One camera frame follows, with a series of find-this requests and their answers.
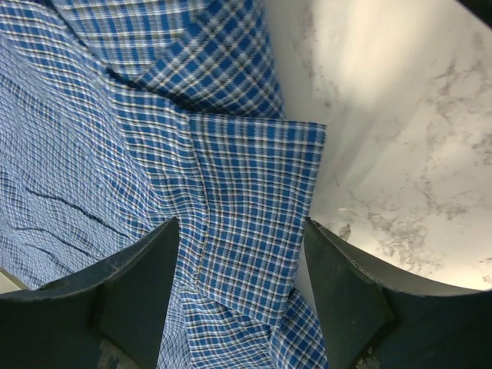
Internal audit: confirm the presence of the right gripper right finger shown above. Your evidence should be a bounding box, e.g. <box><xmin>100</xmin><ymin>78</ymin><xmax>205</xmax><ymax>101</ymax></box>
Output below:
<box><xmin>304</xmin><ymin>220</ymin><xmax>491</xmax><ymax>368</ymax></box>

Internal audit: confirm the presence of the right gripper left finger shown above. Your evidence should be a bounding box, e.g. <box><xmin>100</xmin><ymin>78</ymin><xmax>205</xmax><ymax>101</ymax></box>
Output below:
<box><xmin>1</xmin><ymin>218</ymin><xmax>180</xmax><ymax>368</ymax></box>

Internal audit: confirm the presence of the blue plaid long sleeve shirt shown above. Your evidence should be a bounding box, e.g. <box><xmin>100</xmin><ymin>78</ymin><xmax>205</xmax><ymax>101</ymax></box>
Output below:
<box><xmin>1</xmin><ymin>1</ymin><xmax>327</xmax><ymax>368</ymax></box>

